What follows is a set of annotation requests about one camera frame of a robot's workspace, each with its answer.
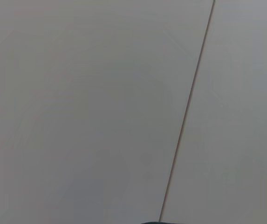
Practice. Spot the white panel cabinet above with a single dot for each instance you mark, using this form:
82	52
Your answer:
77	93

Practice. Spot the dark teal lunch bag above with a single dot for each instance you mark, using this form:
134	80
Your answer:
161	223

